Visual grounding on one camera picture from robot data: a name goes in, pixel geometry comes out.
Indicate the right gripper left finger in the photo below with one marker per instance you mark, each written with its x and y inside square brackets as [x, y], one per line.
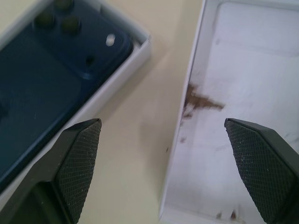
[70, 172]

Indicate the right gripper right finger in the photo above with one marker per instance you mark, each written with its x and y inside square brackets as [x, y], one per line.
[264, 168]

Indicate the dark blue phone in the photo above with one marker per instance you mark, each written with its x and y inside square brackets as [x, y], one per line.
[46, 81]

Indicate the white phone box lid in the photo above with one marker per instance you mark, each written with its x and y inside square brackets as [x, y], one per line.
[233, 77]

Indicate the white phone box base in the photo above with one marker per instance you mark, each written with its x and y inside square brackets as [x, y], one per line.
[130, 70]

